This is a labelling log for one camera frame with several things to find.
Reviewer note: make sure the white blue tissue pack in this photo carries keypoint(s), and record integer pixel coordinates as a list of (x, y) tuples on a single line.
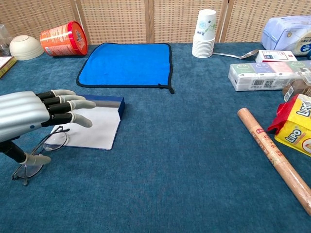
[(286, 34)]

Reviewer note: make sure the orange red-lidded can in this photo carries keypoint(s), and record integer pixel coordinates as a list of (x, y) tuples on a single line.
[(60, 38)]

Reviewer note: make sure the pastel pocket tissue multipack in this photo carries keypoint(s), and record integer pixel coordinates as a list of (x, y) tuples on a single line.
[(260, 76)]

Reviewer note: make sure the brown clear-wrapped pack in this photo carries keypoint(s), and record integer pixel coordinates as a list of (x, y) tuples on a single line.
[(297, 87)]

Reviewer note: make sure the small white red box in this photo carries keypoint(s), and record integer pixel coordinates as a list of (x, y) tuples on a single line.
[(275, 56)]

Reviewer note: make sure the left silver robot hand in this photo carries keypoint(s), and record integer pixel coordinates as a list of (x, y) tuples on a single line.
[(22, 111)]

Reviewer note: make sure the white paper cup stack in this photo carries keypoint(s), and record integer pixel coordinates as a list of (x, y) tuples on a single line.
[(205, 36)]

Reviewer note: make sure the blue cloth black trim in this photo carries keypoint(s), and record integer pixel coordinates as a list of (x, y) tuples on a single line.
[(126, 65)]

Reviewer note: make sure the blue glasses case grey lining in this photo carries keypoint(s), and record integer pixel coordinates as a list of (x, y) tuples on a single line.
[(97, 128)]

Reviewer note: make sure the cream bowl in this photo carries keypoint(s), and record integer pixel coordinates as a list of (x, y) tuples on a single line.
[(25, 48)]

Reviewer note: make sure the teal table cloth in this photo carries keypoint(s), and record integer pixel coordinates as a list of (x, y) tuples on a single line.
[(158, 170)]

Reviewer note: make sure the wicker folding screen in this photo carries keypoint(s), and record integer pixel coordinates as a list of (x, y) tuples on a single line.
[(116, 21)]

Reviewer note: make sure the yellow Lipo snack bag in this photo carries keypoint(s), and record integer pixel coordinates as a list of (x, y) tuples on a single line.
[(295, 128)]

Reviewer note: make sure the metal spoon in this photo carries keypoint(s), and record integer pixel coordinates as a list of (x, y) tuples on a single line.
[(250, 54)]

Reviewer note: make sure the small brown white box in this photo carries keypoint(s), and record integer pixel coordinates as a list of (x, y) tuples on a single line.
[(6, 65)]

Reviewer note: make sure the black eyeglasses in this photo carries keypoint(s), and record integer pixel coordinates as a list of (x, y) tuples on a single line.
[(54, 143)]

